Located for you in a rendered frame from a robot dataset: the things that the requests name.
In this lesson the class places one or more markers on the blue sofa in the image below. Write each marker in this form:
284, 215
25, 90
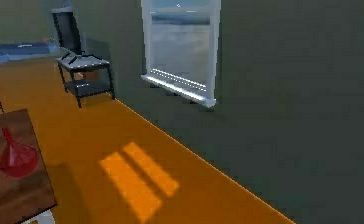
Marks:
20, 50

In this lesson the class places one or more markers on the white framed window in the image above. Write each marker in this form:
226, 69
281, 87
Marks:
180, 50

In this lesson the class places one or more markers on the black remote control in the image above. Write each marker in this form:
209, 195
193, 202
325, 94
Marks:
72, 59

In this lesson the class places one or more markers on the brown wooden table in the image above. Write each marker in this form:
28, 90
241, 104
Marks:
15, 190

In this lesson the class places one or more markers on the black television set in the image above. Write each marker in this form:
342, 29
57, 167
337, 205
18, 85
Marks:
67, 30

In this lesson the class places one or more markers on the black two-tier side table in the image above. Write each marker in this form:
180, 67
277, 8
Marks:
84, 74

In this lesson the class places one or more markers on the red glass flask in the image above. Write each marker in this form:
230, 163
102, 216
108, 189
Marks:
16, 157

